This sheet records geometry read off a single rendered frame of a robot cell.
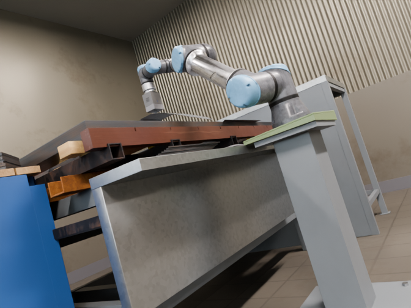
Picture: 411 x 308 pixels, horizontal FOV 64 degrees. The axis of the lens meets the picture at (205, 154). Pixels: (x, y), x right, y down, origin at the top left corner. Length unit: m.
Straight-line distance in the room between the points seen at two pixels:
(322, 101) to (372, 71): 1.64
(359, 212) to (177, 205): 1.46
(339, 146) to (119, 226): 1.65
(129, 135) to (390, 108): 3.10
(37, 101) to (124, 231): 3.48
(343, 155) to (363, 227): 0.47
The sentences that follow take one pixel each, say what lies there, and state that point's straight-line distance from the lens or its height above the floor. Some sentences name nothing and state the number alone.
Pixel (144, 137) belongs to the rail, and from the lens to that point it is 1.12.
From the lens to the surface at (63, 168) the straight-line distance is 1.19.
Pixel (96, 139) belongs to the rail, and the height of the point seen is 0.79.
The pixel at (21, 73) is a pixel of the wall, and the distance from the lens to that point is 4.39.
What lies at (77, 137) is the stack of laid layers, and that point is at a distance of 1.08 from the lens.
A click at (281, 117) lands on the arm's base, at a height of 0.74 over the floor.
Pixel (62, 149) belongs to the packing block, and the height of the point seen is 0.80.
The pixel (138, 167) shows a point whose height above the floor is 0.66.
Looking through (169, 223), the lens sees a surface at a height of 0.50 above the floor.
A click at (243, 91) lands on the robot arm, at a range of 1.16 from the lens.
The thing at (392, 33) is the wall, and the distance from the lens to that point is 3.91.
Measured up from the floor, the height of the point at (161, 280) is 0.36.
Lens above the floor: 0.57
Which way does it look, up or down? 6 degrees up
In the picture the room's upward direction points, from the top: 16 degrees counter-clockwise
